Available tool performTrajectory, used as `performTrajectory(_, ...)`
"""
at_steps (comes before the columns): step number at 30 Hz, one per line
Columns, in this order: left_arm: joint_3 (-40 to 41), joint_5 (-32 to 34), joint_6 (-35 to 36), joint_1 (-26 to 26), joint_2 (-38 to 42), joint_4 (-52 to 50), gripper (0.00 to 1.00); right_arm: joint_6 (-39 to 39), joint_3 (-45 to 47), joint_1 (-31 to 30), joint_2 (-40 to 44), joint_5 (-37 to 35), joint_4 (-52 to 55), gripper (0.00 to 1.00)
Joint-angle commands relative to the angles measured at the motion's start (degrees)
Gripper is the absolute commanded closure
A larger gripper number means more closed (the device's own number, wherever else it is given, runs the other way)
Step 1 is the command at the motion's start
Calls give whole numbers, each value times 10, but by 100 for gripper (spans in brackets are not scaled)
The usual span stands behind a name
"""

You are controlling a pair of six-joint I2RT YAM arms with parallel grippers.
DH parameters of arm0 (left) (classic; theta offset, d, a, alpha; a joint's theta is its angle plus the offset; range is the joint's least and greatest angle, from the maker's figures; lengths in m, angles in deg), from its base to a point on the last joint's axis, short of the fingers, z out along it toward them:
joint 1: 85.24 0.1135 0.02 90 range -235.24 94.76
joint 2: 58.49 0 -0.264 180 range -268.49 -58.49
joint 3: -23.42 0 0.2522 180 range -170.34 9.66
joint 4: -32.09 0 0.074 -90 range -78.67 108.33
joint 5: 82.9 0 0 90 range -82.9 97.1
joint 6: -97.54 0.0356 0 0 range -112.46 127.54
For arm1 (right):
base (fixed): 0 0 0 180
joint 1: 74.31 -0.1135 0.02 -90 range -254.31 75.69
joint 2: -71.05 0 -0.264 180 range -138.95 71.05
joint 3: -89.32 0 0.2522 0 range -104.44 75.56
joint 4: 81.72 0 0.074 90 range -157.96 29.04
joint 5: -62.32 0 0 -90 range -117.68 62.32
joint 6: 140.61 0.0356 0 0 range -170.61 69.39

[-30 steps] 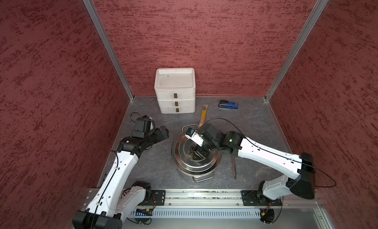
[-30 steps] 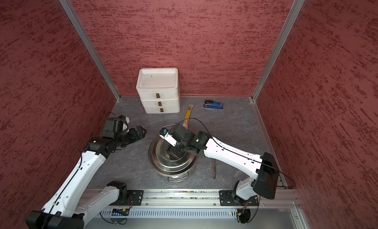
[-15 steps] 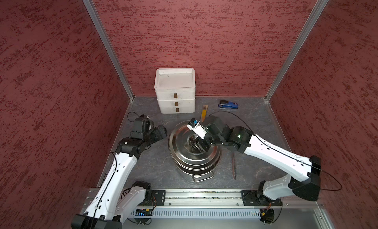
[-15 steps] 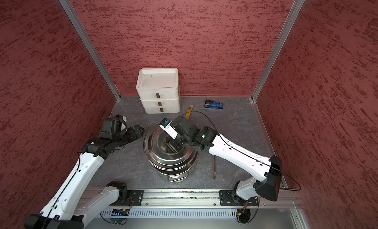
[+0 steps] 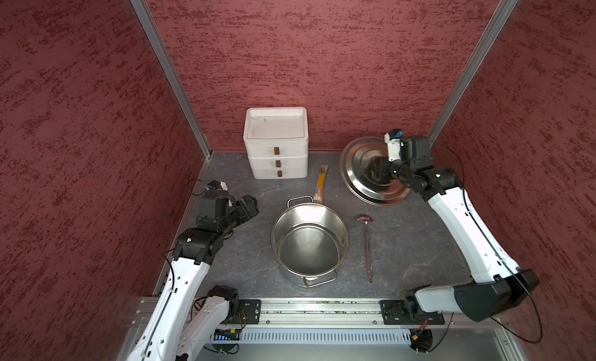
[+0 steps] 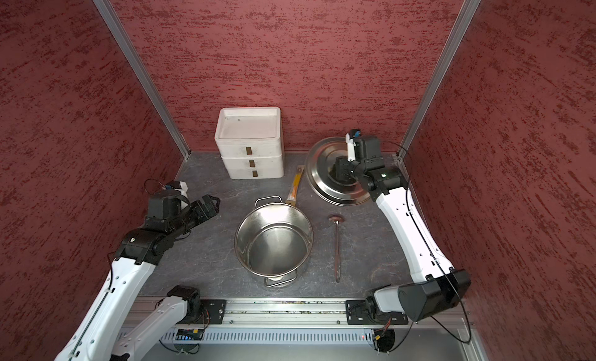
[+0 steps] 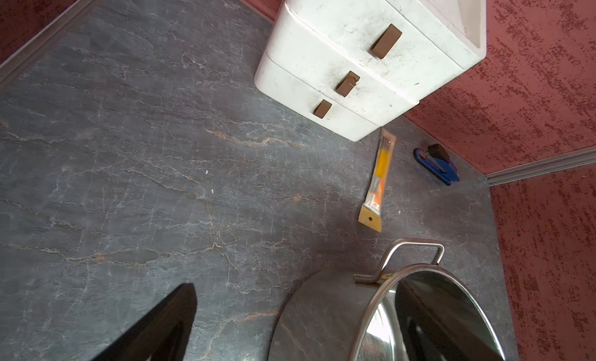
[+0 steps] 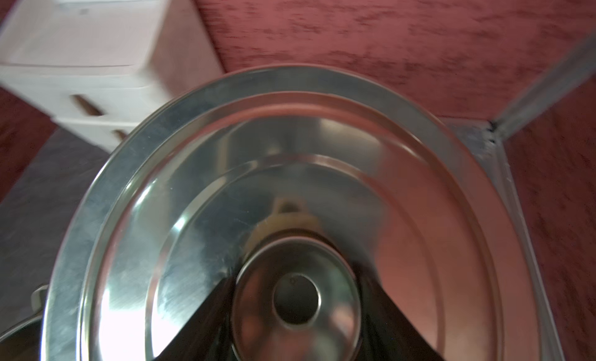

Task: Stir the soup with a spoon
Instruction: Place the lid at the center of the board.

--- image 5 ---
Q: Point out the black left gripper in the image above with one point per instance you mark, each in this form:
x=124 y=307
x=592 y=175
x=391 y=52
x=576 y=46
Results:
x=251 y=206

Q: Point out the steel pot lid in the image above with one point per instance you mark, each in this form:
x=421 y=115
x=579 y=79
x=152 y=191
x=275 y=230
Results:
x=354 y=169

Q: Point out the long steel ladle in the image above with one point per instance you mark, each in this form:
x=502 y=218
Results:
x=366 y=220

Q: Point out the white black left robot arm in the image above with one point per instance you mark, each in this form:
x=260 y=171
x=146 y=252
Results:
x=169 y=334

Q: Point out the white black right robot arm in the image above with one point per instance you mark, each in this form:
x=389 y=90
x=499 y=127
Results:
x=498 y=284

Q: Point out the stainless steel stock pot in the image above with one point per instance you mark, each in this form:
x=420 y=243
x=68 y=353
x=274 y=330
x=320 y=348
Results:
x=310 y=241

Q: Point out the white three-drawer storage box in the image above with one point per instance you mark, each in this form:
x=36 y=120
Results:
x=276 y=141

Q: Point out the white perforated vent strip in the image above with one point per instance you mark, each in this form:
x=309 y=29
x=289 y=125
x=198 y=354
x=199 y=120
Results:
x=315 y=336

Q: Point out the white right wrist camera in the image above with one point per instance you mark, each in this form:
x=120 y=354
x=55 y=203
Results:
x=393 y=144

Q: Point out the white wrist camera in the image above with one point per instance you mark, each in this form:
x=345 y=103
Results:
x=217 y=185
x=393 y=144

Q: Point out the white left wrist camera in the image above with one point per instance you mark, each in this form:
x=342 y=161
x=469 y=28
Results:
x=217 y=185

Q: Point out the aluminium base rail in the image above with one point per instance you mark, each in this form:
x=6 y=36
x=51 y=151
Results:
x=371 y=313

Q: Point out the left aluminium corner post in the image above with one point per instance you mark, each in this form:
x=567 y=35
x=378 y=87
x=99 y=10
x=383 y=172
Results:
x=150 y=28

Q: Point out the aluminium corner post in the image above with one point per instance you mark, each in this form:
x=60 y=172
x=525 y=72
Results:
x=490 y=34
x=150 y=28

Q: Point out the right aluminium corner post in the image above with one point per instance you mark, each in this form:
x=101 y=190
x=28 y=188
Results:
x=490 y=34

